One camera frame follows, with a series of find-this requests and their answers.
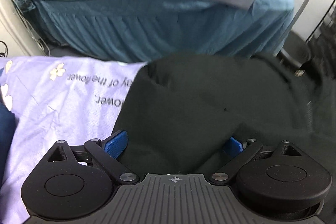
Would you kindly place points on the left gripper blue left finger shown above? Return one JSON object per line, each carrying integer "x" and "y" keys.
{"x": 115, "y": 144}

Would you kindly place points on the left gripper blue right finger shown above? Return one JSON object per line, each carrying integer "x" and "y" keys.
{"x": 234, "y": 147}

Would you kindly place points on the black jacket with white lettering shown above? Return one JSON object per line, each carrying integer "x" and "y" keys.
{"x": 180, "y": 110}

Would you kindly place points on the lavender flower-print bed sheet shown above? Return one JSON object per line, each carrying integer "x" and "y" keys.
{"x": 68, "y": 98}

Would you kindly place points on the navy blue folded garment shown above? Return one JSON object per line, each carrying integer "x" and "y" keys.
{"x": 7, "y": 130}

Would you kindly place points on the teal bed skirt cover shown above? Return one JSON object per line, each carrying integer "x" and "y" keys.
{"x": 143, "y": 30}

